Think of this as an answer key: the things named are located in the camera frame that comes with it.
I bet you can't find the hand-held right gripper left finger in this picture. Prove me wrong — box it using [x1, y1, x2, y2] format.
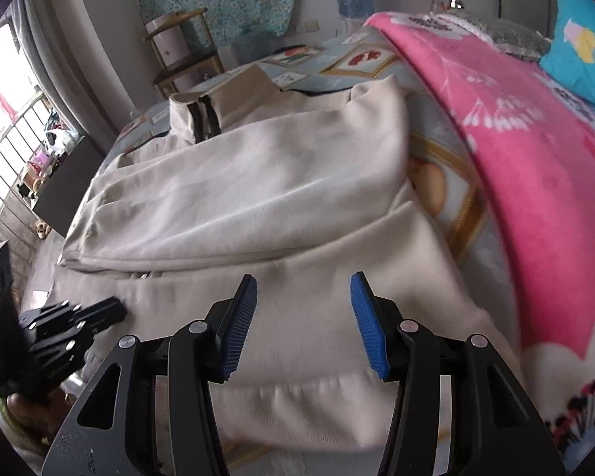
[40, 274, 257, 476]

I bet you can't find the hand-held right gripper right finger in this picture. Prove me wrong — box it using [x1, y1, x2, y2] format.
[349, 272, 573, 476]

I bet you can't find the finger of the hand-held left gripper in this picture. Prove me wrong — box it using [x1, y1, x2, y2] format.
[19, 297, 127, 338]
[27, 328, 97, 375]

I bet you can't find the cream zip jacket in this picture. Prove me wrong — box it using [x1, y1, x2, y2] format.
[54, 64, 521, 476]

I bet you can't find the black cabinet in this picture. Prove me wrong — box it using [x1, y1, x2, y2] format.
[34, 134, 102, 236]

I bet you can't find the light blue printed bed sheet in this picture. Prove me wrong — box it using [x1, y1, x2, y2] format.
[102, 30, 501, 308]

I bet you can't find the metal window grille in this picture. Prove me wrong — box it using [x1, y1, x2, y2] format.
[0, 92, 85, 259]

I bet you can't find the pink floral blanket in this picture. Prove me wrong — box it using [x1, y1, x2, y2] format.
[364, 10, 595, 472]

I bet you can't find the grey curtain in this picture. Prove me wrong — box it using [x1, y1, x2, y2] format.
[22, 0, 130, 144]

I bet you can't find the wooden shelf stand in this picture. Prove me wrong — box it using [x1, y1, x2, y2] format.
[144, 8, 225, 100]

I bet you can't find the white cylinder container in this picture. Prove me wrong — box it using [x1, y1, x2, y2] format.
[145, 15, 192, 73]

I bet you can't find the grey sequined pillow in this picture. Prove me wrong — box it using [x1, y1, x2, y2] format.
[456, 10, 551, 60]

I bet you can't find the cyan printed pillow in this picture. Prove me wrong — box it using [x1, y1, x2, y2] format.
[540, 0, 595, 125]

